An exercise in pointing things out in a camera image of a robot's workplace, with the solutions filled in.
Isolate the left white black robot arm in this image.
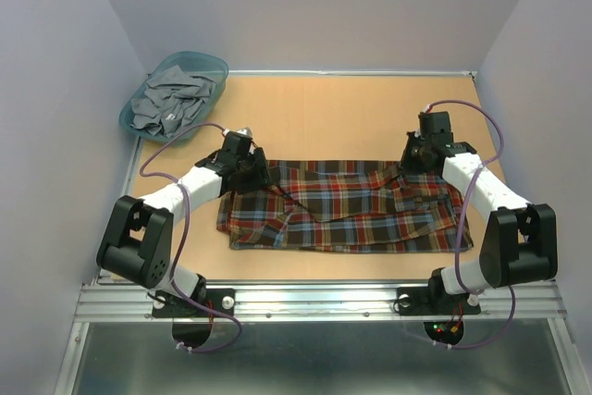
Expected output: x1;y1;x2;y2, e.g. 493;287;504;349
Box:
96;128;271;319

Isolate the plaid long sleeve shirt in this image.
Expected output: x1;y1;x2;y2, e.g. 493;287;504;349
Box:
216;160;474;253

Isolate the teal plastic basket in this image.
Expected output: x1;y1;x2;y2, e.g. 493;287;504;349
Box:
119;51;228;143

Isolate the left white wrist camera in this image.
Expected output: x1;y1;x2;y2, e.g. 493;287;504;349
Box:
222;127;253;138

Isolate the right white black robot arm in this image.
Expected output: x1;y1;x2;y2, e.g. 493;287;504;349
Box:
401;110;558;315

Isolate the grey long sleeve shirt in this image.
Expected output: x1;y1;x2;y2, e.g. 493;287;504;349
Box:
129;66;216;139

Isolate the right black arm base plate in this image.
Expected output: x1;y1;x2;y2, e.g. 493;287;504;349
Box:
393;286;481;316

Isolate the aluminium front rail frame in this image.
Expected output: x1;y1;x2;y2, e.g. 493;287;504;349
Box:
53;135;579;395

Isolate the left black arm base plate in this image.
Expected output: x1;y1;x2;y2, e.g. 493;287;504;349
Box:
151;288;236;319

